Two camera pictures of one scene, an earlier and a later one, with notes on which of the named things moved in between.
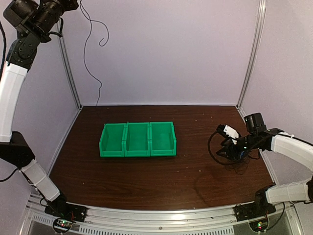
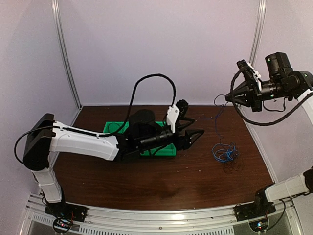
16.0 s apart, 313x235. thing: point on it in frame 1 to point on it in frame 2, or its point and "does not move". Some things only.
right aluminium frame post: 251,64 does not move
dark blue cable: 99,44 to 120,126
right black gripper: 229,148 to 255,97
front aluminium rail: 287,221 does not move
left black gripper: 72,4 to 184,141
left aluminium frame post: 71,75 does not move
